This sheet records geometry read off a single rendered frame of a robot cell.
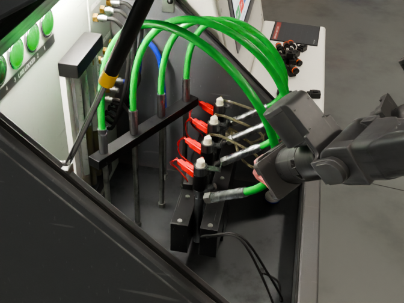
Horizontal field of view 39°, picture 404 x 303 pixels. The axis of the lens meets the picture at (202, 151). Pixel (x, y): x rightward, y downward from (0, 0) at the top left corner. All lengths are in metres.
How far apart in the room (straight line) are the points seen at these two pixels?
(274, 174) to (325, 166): 0.15
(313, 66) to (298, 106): 1.06
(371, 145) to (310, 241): 0.57
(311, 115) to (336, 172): 0.09
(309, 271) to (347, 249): 1.45
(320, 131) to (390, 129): 0.12
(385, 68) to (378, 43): 0.40
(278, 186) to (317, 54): 1.07
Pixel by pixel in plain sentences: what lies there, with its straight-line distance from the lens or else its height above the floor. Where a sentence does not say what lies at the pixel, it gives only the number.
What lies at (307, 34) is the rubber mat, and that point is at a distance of 2.00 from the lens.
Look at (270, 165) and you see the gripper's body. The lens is 0.85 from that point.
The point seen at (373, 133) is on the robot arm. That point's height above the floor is 1.43.
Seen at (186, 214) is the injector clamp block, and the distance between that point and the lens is 1.19.
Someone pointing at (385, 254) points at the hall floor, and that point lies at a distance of 2.63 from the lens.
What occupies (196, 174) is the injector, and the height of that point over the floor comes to 1.09.
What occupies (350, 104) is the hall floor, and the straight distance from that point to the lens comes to 3.60.
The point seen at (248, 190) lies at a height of 1.17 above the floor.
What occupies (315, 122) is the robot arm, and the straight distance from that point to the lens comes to 0.75.
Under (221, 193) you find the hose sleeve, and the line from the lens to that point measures 1.00.
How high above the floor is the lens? 1.79
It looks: 36 degrees down
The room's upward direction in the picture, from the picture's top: 3 degrees clockwise
